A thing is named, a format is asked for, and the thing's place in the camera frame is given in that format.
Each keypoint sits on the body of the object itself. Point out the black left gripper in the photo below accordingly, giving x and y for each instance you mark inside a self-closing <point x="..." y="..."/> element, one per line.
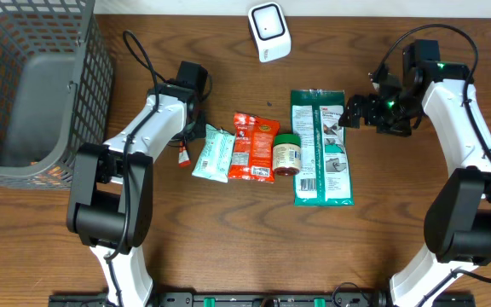
<point x="201" y="124"/>

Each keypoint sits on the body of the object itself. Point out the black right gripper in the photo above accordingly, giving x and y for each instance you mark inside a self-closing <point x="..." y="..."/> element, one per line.
<point x="372" y="101"/>

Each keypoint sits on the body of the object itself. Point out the red packet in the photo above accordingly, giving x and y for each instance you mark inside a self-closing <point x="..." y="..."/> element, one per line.
<point x="183" y="156"/>

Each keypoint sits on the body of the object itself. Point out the white small packet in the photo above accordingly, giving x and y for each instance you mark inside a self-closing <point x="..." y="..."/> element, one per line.
<point x="215" y="158"/>

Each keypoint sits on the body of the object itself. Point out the red snack bag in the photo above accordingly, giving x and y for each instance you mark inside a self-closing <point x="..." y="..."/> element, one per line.
<point x="252" y="157"/>

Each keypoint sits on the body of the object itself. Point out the green lid jar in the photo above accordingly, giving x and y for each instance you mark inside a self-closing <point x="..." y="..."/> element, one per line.
<point x="286" y="155"/>

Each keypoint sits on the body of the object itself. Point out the green white 3M package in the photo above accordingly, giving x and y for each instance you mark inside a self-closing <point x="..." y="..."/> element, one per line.
<point x="324" y="179"/>

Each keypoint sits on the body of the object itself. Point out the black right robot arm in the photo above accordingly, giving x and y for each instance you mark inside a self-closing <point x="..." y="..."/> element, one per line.
<point x="457" y="226"/>

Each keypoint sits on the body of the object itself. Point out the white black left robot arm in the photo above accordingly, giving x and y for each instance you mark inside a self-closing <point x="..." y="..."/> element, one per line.
<point x="111" y="198"/>

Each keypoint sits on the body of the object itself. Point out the white barcode scanner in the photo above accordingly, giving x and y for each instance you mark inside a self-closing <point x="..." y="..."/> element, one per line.
<point x="269" y="31"/>

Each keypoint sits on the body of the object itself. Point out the grey mesh basket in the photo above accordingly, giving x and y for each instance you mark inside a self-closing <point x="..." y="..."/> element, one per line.
<point x="56" y="79"/>

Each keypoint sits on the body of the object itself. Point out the black mounting rail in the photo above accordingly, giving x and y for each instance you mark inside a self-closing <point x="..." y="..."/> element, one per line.
<point x="346" y="299"/>

